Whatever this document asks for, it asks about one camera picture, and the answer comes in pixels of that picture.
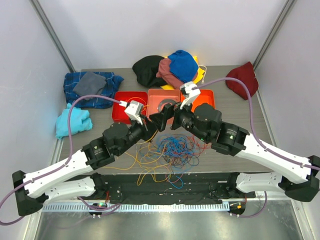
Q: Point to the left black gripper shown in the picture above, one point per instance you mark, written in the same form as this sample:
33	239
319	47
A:
148	128

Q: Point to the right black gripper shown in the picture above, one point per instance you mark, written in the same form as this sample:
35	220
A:
160	119

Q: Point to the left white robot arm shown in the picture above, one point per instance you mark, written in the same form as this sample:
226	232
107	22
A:
30	193

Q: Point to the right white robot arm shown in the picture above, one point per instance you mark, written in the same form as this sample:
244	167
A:
293	175

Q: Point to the red plastic box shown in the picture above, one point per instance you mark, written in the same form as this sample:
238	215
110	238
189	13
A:
118	112

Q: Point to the salmon pink drawer box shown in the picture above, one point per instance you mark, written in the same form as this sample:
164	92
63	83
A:
157	98

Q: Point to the cyan cloth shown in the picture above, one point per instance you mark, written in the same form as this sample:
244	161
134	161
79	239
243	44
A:
80	121

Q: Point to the pink cloth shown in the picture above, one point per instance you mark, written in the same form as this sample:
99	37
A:
164	72

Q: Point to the orange plastic box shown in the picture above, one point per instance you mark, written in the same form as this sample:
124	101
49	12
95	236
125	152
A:
206	96

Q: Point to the black cloth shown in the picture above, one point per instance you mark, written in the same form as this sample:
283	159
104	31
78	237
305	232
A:
146	70

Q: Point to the grey cloth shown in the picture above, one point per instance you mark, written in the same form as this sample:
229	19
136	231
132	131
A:
90	84

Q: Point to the yellow cloth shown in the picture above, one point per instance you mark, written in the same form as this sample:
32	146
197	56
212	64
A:
198	77

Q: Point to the blue striped cloth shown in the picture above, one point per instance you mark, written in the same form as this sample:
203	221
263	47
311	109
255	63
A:
112	84

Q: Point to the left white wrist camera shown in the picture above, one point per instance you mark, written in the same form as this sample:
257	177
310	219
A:
133	110

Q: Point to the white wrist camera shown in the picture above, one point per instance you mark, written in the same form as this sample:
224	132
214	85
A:
190	91
133	110

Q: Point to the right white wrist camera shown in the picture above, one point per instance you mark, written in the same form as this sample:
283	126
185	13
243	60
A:
190	91

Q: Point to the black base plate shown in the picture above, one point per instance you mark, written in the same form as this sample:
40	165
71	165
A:
186	188

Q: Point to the white slotted cable duct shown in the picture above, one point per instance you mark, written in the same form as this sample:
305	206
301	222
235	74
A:
60	207

